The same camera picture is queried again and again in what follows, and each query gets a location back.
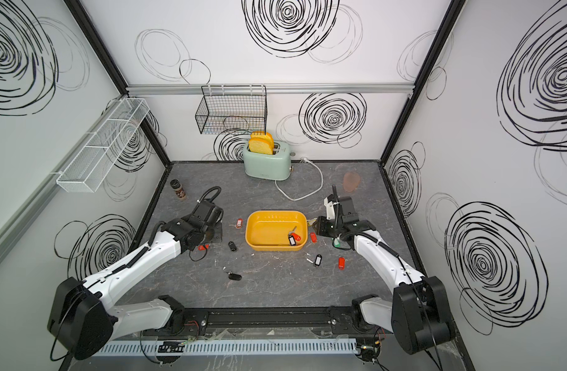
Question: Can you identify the yellow plastic storage box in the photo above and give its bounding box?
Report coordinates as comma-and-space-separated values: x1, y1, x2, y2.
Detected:
246, 210, 311, 252

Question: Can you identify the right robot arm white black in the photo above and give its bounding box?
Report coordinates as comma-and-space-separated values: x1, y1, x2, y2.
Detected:
313, 193, 457, 354

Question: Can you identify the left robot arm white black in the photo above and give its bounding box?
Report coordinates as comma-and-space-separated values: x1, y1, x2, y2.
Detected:
47, 198, 224, 368

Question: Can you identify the spice bottle black cap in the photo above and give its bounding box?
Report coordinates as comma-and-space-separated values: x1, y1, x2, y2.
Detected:
170, 179, 187, 199

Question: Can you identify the mint green toaster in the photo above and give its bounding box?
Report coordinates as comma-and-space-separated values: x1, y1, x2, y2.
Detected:
243, 141, 292, 181

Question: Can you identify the yellow toast slice front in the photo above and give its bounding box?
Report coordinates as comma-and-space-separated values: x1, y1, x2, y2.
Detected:
249, 137, 275, 156

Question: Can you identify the orange toast slice back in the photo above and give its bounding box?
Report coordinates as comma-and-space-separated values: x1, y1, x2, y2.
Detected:
251, 131, 273, 141

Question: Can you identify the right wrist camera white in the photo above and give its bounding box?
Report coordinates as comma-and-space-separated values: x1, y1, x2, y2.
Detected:
324, 194, 338, 220

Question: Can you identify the white toaster power cable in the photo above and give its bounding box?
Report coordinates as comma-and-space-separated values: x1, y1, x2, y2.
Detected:
274, 157, 325, 203

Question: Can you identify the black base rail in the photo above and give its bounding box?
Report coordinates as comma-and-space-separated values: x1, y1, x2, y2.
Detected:
141, 305, 456, 337

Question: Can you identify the black wire wall basket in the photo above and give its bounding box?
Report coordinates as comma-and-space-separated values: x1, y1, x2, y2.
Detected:
195, 84, 268, 134

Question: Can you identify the white slotted cable duct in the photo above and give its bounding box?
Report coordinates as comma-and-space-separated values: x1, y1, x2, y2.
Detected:
96, 339, 359, 357

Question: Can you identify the white mesh wall shelf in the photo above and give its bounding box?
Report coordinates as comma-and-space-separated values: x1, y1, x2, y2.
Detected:
56, 97, 150, 193

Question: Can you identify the aluminium wall rail back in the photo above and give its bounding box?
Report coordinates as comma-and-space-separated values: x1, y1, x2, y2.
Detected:
127, 83, 414, 96

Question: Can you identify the aluminium wall rail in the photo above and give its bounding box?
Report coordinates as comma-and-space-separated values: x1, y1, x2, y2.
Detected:
127, 83, 414, 96
0, 94, 127, 265

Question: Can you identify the aluminium wall rail left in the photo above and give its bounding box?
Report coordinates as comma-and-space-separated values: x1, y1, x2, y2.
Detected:
0, 94, 127, 265

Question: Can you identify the black corner frame post right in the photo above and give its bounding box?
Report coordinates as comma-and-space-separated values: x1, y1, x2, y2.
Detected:
380, 0, 466, 166

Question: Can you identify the black corner frame post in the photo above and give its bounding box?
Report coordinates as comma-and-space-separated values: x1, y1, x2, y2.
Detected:
380, 0, 466, 166
64, 0, 171, 168

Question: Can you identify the black corner frame post left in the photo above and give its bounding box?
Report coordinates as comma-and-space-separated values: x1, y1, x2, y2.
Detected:
64, 0, 171, 168

